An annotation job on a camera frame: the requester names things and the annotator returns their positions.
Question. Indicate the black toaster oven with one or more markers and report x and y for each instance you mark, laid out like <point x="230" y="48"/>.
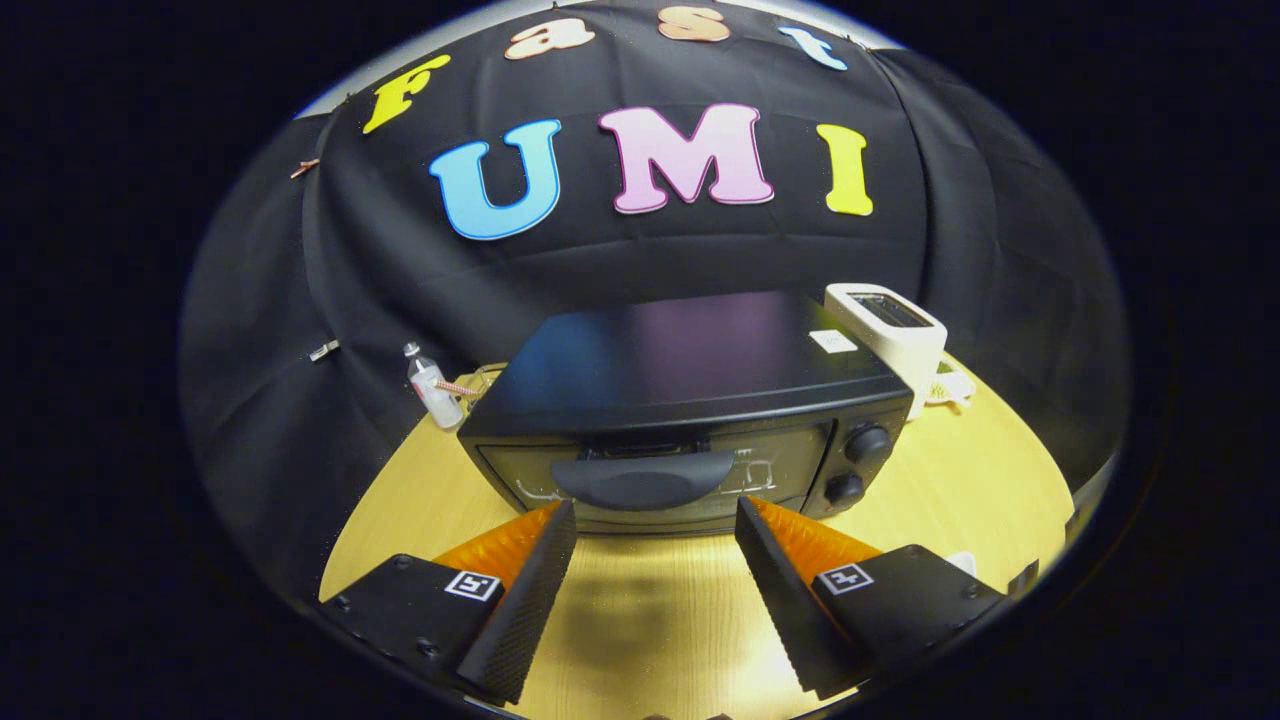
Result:
<point x="680" y="360"/>

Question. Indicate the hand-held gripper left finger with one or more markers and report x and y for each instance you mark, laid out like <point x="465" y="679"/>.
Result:
<point x="530" y="590"/>

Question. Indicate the white pop-up toaster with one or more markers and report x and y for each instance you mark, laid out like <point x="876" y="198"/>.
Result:
<point x="915" y="355"/>

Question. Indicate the silver cloth clip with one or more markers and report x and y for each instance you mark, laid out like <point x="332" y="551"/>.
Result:
<point x="324" y="350"/>

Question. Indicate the clear plastic bottle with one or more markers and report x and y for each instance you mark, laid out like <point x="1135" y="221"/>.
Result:
<point x="435" y="395"/>

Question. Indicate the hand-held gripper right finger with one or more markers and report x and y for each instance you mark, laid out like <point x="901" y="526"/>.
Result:
<point x="780" y="600"/>

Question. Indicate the red cloth clip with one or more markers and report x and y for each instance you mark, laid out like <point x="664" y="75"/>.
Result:
<point x="305" y="168"/>

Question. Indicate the white ribbed plate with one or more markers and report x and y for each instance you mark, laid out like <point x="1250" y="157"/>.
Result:
<point x="962" y="563"/>

